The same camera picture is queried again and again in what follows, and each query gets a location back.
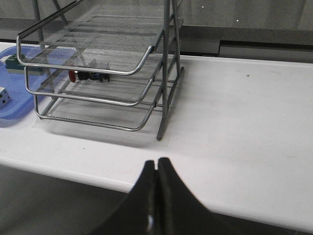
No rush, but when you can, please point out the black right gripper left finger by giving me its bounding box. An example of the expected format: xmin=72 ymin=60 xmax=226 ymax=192
xmin=90 ymin=160 xmax=157 ymax=235

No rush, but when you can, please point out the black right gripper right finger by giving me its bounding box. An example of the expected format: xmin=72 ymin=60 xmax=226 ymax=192
xmin=158 ymin=157 xmax=306 ymax=235

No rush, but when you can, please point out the mesh tray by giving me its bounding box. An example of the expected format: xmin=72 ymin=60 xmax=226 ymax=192
xmin=24 ymin=36 xmax=183 ymax=107
xmin=16 ymin=0 xmax=181 ymax=75
xmin=35 ymin=80 xmax=161 ymax=131

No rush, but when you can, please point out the red emergency stop button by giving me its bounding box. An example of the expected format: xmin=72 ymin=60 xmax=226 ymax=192
xmin=68 ymin=70 xmax=111 ymax=83

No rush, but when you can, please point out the blue plastic tray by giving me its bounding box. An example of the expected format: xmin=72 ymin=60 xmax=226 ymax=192
xmin=0 ymin=46 xmax=70 ymax=127

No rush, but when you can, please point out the white circuit breaker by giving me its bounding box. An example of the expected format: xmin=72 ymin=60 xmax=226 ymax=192
xmin=0 ymin=87 xmax=11 ymax=108

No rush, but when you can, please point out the green terminal block module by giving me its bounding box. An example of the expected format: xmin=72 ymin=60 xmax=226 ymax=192
xmin=5 ymin=54 xmax=44 ymax=75

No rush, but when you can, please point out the silver rack frame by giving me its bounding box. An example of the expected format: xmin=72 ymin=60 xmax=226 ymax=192
xmin=31 ymin=0 xmax=185 ymax=141

